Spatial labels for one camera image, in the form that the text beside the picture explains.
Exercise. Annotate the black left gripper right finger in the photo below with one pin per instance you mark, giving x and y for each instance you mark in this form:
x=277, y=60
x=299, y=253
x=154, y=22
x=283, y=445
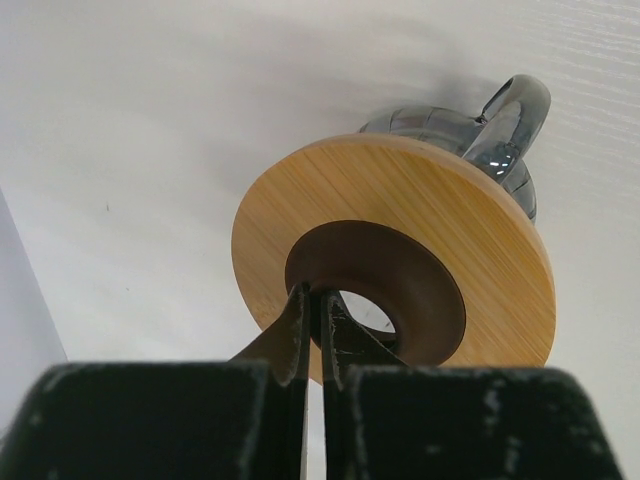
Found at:
x=387, y=420

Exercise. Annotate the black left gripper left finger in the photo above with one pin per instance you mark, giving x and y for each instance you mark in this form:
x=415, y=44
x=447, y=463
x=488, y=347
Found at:
x=244, y=418

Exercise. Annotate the grey glass coffee server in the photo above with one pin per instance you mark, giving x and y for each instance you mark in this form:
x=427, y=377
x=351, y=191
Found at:
x=495, y=141

